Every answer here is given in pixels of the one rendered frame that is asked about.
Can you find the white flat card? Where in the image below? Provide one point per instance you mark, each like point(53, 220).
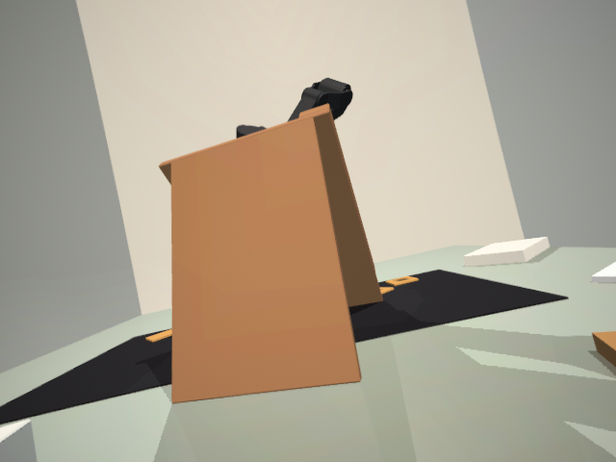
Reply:
point(606, 275)

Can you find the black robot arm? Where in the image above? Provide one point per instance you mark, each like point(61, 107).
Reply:
point(337, 94)

